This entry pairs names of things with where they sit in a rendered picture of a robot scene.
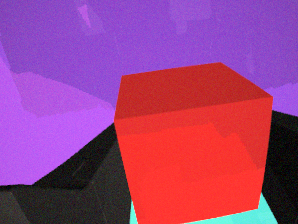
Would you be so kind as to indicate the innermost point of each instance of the red block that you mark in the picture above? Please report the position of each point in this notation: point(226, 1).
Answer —
point(193, 141)

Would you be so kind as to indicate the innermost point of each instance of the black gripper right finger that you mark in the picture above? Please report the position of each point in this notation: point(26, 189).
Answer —
point(280, 179)

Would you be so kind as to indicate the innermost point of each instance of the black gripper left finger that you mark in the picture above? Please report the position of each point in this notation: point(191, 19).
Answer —
point(89, 188)

